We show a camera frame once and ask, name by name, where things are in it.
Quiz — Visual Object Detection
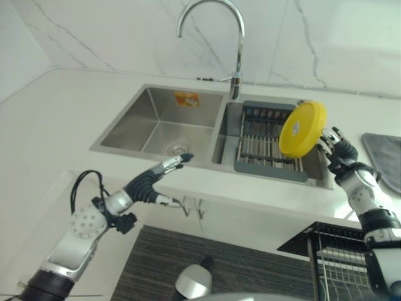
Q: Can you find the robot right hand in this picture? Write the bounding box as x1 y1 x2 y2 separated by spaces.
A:
316 126 359 177

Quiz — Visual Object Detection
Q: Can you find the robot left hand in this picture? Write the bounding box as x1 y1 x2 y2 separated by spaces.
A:
128 152 195 208

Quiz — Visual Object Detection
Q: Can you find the yellow round plate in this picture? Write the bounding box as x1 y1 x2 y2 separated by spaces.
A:
278 99 328 157

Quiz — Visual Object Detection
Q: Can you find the black dishwasher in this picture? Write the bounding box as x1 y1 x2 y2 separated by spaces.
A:
276 221 401 301

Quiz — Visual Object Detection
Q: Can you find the grey dish drying mat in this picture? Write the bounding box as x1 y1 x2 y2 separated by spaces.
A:
362 132 401 201

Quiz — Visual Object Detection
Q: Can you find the round sink drain strainer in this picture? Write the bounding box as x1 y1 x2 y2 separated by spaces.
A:
167 141 191 156

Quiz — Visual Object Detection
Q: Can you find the grey sink drying rack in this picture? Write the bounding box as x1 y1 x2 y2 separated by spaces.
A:
234 100 308 183

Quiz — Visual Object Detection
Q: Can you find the stainless steel double sink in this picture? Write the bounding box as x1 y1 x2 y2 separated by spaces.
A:
88 83 335 191

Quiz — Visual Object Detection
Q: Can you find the orange sticker label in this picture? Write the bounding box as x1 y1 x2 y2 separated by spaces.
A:
174 91 201 108

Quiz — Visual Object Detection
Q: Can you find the robot silver leg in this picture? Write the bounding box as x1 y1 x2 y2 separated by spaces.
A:
170 256 216 301

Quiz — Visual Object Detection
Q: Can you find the dark striped floor mat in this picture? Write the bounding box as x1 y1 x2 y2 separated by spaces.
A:
112 224 318 301

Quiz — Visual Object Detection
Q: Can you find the chrome gooseneck faucet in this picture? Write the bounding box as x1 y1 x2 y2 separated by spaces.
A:
176 0 246 101

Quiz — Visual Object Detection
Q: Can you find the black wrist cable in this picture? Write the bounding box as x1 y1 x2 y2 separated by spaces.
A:
70 169 110 217

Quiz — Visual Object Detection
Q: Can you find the dishwasher wire rack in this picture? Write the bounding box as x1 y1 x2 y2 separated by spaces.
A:
308 223 380 301

